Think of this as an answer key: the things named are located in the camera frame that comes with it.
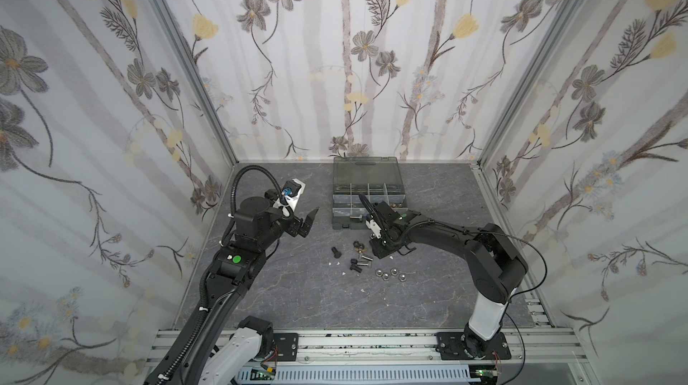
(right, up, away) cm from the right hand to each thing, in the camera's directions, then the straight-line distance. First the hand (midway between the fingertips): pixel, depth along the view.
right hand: (379, 245), depth 91 cm
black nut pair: (-8, -1, +5) cm, 9 cm away
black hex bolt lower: (-9, -6, -1) cm, 11 cm away
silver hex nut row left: (-1, -9, -3) cm, 9 cm away
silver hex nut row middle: (+5, -8, -3) cm, 10 cm away
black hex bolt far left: (-15, -3, +2) cm, 15 cm away
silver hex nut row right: (+7, -10, -4) cm, 13 cm away
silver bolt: (-8, +9, +9) cm, 15 cm away
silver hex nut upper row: (+1, -10, -4) cm, 11 cm away
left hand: (-23, +17, -20) cm, 35 cm away
